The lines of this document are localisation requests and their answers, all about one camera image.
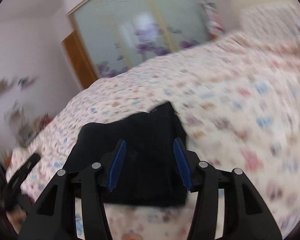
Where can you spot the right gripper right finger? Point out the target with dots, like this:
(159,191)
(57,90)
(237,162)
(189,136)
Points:
(246,215)

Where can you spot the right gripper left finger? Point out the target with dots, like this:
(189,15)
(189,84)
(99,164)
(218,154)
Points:
(53,214)

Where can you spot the black pants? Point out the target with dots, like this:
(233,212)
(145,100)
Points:
(149,175)

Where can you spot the floral pink bed blanket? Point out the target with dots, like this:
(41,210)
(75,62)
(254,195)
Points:
(234,101)

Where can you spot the brown wooden door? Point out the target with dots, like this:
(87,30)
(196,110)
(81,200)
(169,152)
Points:
(79,60)

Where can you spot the clear tube of plush toys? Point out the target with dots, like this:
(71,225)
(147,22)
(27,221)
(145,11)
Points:
(212,19)

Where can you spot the floral pillow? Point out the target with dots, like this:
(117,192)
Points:
(271,20)

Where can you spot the frosted glass sliding wardrobe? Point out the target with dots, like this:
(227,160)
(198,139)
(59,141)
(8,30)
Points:
(121,34)

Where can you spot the white wire shelf rack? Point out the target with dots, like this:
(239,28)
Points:
(21,127)

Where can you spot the white wall shelf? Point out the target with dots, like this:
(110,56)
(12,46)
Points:
(27,81)
(5,85)

